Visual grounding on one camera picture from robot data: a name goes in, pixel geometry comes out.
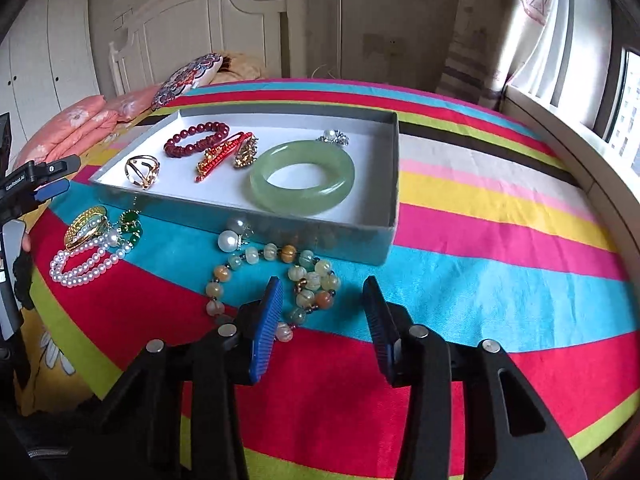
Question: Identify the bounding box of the peach floral quilt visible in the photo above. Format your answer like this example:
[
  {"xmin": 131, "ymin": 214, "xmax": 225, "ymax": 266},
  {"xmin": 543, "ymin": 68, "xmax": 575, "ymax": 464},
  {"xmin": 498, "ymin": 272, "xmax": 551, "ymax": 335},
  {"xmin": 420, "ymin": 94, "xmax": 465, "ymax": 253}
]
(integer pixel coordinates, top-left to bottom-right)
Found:
[{"xmin": 11, "ymin": 85, "xmax": 161, "ymax": 171}]

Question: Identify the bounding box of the white wooden headboard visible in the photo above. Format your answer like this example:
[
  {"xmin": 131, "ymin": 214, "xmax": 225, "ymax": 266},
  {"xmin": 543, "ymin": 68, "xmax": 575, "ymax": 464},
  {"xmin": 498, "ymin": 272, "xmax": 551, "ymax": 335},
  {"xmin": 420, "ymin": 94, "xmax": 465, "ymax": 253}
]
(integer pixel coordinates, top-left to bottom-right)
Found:
[{"xmin": 109, "ymin": 0, "xmax": 303, "ymax": 96}]

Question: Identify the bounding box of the red woven cord bracelet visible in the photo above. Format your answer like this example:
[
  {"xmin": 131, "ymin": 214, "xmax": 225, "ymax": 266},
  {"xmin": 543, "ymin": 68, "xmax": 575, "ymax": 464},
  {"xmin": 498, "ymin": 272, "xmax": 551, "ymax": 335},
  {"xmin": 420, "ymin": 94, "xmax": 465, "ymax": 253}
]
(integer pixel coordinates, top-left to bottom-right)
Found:
[{"xmin": 195, "ymin": 131, "xmax": 251, "ymax": 183}]

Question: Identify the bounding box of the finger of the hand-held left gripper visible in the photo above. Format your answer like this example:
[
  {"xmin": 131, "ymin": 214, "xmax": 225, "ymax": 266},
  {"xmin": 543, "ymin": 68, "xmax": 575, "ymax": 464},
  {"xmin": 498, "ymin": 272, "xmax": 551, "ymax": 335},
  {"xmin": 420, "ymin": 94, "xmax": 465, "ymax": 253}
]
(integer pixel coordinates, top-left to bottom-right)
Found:
[
  {"xmin": 27, "ymin": 155, "xmax": 82, "ymax": 182},
  {"xmin": 31, "ymin": 180, "xmax": 69, "ymax": 204}
]

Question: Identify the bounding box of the yellow floral bedsheet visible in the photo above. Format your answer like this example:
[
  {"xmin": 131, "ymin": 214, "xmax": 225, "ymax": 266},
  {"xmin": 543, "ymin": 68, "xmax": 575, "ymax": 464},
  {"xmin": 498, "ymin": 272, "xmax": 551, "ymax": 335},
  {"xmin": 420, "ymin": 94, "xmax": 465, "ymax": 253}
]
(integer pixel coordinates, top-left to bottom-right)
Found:
[{"xmin": 15, "ymin": 305, "xmax": 108, "ymax": 416}]

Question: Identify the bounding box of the green jade bangle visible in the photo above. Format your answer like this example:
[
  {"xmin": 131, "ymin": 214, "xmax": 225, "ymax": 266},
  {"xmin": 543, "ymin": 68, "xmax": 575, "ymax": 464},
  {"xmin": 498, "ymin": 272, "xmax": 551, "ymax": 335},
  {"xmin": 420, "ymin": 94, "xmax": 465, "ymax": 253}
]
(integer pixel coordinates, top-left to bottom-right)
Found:
[{"xmin": 249, "ymin": 141, "xmax": 357, "ymax": 217}]

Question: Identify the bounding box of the multicolour agate bead bracelet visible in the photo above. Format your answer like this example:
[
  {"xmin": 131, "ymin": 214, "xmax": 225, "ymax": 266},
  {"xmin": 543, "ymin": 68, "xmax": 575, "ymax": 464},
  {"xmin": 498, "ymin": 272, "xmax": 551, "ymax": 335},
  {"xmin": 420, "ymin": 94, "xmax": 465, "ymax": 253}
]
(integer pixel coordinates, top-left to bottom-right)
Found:
[{"xmin": 205, "ymin": 242, "xmax": 342, "ymax": 343}]

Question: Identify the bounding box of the grey cardboard box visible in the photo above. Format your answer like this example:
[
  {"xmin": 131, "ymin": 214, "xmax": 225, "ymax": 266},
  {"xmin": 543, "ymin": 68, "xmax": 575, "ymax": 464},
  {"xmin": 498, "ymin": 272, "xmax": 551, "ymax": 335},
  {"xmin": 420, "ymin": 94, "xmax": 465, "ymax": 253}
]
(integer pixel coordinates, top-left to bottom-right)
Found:
[{"xmin": 89, "ymin": 105, "xmax": 401, "ymax": 266}]

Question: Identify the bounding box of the printed white curtain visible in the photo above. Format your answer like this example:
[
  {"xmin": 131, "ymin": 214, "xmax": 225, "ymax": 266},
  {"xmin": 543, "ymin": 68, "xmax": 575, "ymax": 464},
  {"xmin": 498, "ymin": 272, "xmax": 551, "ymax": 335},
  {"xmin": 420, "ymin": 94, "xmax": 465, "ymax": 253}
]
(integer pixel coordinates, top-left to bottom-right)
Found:
[{"xmin": 437, "ymin": 0, "xmax": 613, "ymax": 111}]

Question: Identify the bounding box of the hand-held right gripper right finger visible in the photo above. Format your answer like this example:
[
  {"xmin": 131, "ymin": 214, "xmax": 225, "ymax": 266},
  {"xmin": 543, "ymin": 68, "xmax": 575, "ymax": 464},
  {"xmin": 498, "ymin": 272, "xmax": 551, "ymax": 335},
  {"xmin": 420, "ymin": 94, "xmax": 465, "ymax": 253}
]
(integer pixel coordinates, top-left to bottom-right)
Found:
[{"xmin": 362, "ymin": 276, "xmax": 588, "ymax": 480}]

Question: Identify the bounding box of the red bead bracelet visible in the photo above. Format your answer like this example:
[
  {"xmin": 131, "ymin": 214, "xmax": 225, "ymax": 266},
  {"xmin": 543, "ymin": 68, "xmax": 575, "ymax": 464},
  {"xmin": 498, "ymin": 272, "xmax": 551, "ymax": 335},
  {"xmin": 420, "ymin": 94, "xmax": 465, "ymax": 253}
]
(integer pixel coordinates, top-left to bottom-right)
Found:
[{"xmin": 164, "ymin": 121, "xmax": 231, "ymax": 160}]

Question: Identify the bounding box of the small gold brooch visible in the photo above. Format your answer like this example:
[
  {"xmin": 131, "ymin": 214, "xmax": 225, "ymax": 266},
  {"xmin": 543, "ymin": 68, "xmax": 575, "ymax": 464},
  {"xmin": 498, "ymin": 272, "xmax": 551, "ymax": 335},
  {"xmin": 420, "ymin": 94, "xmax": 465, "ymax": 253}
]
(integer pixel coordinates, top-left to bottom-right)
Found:
[{"xmin": 232, "ymin": 135, "xmax": 260, "ymax": 167}]

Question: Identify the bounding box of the white pearl bracelet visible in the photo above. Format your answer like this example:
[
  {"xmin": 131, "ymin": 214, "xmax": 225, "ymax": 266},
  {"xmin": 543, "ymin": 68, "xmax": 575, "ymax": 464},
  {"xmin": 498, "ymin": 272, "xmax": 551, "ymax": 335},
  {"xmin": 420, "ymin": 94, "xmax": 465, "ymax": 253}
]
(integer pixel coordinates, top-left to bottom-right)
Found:
[{"xmin": 49, "ymin": 234, "xmax": 127, "ymax": 291}]

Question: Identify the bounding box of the gold bangle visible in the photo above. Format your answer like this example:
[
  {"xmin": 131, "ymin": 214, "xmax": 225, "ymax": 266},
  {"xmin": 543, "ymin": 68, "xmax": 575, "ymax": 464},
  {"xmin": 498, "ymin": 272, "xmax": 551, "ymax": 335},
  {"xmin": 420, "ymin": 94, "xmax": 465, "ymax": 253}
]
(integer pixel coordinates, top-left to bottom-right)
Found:
[{"xmin": 64, "ymin": 206, "xmax": 110, "ymax": 252}]

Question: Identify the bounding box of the metal openwork ring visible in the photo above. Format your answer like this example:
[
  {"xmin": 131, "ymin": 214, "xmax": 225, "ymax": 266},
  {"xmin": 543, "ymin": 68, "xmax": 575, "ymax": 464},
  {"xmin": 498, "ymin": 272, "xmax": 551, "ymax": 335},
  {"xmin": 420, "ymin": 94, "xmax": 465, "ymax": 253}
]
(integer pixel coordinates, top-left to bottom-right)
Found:
[{"xmin": 125, "ymin": 155, "xmax": 162, "ymax": 190}]

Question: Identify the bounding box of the window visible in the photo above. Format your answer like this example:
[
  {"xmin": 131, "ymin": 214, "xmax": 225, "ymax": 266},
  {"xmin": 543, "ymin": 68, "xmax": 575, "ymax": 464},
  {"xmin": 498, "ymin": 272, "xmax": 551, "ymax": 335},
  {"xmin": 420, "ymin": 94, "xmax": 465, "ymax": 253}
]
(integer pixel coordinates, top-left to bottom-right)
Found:
[{"xmin": 600, "ymin": 45, "xmax": 640, "ymax": 176}]

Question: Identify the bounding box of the patterned pillow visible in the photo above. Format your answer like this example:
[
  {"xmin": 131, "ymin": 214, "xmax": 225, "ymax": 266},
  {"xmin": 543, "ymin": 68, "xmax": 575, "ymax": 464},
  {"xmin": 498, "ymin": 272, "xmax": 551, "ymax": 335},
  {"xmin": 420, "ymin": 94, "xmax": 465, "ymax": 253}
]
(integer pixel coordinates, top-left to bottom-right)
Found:
[{"xmin": 151, "ymin": 54, "xmax": 223, "ymax": 111}]

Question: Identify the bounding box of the pearl earring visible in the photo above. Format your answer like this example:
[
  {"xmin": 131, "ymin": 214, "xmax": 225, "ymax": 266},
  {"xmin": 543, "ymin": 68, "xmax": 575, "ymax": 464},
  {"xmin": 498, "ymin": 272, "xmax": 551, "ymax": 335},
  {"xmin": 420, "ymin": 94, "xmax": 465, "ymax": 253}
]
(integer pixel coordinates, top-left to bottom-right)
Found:
[{"xmin": 217, "ymin": 230, "xmax": 252, "ymax": 254}]

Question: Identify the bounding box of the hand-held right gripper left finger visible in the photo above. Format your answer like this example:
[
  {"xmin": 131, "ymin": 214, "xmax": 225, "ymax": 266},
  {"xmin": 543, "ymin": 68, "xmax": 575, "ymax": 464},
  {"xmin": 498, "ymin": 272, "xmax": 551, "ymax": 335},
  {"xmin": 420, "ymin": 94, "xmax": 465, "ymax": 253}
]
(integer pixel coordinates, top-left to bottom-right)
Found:
[{"xmin": 75, "ymin": 276, "xmax": 284, "ymax": 480}]

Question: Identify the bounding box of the beige floral quilt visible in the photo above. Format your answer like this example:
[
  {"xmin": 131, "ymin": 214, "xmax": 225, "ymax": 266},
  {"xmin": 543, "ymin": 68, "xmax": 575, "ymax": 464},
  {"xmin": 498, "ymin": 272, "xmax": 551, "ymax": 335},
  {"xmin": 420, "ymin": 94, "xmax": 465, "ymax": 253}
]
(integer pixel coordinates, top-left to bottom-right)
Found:
[{"xmin": 215, "ymin": 51, "xmax": 261, "ymax": 81}]

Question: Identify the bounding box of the white wardrobe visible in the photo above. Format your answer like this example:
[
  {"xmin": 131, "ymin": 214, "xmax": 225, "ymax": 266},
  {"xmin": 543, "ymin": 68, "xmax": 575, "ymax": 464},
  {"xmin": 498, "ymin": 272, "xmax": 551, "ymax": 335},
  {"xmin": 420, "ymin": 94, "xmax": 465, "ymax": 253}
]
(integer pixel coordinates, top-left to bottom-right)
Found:
[{"xmin": 0, "ymin": 0, "xmax": 103, "ymax": 161}]

